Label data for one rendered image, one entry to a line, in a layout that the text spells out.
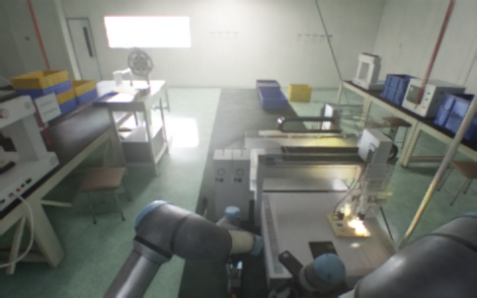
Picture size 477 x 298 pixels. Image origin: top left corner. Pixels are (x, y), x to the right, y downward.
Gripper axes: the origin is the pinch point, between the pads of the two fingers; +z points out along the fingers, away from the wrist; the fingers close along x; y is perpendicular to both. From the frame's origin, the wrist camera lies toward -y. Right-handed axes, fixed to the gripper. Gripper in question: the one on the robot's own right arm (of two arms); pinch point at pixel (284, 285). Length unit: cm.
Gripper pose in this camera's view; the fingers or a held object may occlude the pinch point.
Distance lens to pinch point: 105.1
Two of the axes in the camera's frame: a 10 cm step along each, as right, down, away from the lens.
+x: 8.6, -2.7, 4.3
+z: -1.8, 6.3, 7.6
